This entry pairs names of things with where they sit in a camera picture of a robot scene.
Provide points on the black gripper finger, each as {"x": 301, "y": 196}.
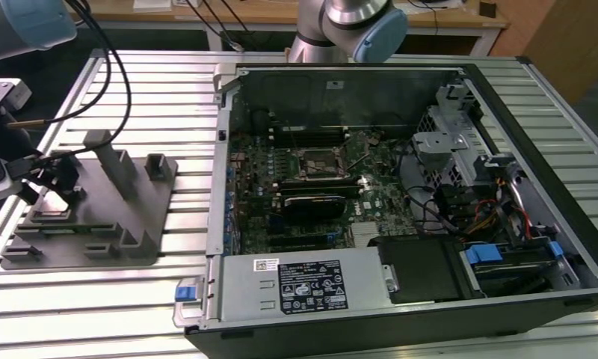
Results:
{"x": 75, "y": 172}
{"x": 31, "y": 192}

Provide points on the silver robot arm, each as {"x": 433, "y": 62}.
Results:
{"x": 343, "y": 18}

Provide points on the CPU socket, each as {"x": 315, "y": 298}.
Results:
{"x": 323, "y": 162}

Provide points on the green RAM stick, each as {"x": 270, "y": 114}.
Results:
{"x": 86, "y": 229}

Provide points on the grey parts rack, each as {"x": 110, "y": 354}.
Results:
{"x": 149, "y": 209}

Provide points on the blue latch tab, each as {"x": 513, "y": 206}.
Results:
{"x": 186, "y": 293}

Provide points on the silver power supply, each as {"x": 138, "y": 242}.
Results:
{"x": 243, "y": 273}

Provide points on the wooden desk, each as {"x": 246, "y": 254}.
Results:
{"x": 154, "y": 16}

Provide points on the white box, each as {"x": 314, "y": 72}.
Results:
{"x": 151, "y": 3}
{"x": 186, "y": 3}

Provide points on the black expansion slot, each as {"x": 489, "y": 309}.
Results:
{"x": 298, "y": 242}

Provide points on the black graphics card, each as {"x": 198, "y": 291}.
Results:
{"x": 313, "y": 209}

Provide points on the silver chipset heatsink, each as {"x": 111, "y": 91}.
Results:
{"x": 366, "y": 233}

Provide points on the green motherboard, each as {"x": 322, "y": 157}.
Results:
{"x": 383, "y": 187}

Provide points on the silver drive bay cage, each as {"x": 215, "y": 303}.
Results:
{"x": 435, "y": 144}

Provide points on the black open PC case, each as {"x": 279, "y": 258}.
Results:
{"x": 378, "y": 336}

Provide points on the hard disk in blue carrier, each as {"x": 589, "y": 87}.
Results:
{"x": 483, "y": 256}

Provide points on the small black box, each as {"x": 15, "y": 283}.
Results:
{"x": 487, "y": 9}

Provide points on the wooden cabinet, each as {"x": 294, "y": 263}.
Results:
{"x": 567, "y": 45}

